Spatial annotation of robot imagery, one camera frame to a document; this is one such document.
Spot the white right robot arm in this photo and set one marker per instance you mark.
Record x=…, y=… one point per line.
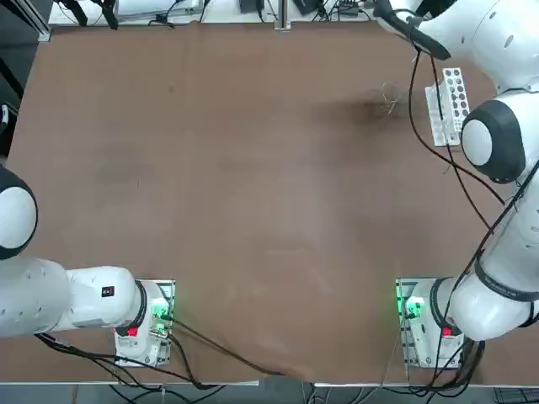
x=505, y=42

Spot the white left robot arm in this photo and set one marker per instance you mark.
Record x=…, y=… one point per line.
x=42, y=294

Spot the clear glass beaker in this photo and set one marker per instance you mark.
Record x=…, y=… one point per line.
x=389, y=101

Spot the white test tube rack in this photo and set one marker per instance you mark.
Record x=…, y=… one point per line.
x=446, y=139

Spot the black power adapter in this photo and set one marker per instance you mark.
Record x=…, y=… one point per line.
x=252, y=5
x=307, y=6

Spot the white flat device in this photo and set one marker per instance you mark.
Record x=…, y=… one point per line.
x=143, y=6

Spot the black stand leg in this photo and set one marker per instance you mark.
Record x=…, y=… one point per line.
x=80, y=12
x=110, y=17

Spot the small white object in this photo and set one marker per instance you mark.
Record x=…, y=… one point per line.
x=3, y=114

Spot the black mesh panel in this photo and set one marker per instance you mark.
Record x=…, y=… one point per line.
x=516, y=396

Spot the white post bracket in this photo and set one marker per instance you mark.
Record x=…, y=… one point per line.
x=283, y=26

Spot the upright post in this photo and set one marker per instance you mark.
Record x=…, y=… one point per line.
x=283, y=10

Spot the aluminium frame profile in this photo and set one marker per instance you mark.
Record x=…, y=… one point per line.
x=42, y=31

